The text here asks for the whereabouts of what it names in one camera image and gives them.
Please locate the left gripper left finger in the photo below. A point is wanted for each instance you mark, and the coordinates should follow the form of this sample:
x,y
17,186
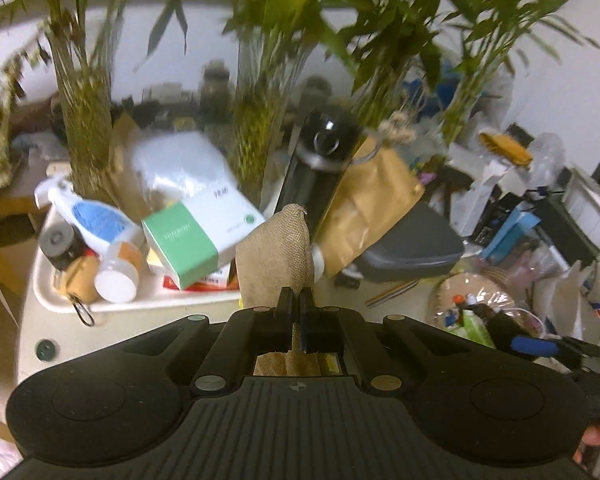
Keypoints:
x,y
247,334

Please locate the white capped pill bottle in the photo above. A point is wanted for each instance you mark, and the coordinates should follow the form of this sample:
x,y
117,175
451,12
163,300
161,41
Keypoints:
x,y
118,277

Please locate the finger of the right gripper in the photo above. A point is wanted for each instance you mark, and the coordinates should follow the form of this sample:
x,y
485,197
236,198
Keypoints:
x,y
540,348

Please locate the white plastic tray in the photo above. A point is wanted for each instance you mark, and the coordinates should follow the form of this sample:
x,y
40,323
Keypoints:
x,y
157,290

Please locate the brown paper bag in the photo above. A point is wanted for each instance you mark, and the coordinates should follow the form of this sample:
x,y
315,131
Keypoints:
x,y
370,200

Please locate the white plastic wrapped package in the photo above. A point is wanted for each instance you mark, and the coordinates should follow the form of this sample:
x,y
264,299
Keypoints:
x,y
173,165

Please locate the green white tissue box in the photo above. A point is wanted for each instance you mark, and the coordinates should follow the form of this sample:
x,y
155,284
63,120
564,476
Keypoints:
x,y
198,235

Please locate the beige burlap cloth pouch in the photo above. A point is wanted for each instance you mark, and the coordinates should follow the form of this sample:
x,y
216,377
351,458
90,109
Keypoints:
x,y
277,255

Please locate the black thermos bottle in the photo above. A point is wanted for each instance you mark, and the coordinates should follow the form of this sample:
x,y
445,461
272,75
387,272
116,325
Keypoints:
x,y
327,143

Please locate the grey zippered hard case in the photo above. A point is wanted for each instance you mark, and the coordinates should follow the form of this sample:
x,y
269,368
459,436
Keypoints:
x,y
421,245

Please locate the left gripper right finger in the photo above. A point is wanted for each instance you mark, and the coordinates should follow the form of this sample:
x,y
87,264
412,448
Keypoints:
x,y
345,332

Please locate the bamboo plant vase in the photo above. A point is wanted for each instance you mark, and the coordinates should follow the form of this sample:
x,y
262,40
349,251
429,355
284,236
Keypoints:
x,y
275,39
489,31
387,38

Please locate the tan leather keychain pouch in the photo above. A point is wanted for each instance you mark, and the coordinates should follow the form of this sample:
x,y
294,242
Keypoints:
x,y
77,285

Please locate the black round speaker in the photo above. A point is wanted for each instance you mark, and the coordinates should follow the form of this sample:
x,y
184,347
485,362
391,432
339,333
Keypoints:
x,y
61,244

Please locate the red packet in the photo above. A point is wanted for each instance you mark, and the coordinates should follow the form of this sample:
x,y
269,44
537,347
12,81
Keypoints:
x,y
224,278

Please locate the bamboo plant in vase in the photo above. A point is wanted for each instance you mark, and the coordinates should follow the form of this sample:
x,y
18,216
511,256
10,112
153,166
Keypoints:
x,y
78,38

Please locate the white blue spray bottle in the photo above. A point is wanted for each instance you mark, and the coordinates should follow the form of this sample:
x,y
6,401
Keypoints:
x,y
100,224

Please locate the green wipes pack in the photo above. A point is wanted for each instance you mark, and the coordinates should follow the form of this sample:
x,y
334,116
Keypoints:
x,y
472,329

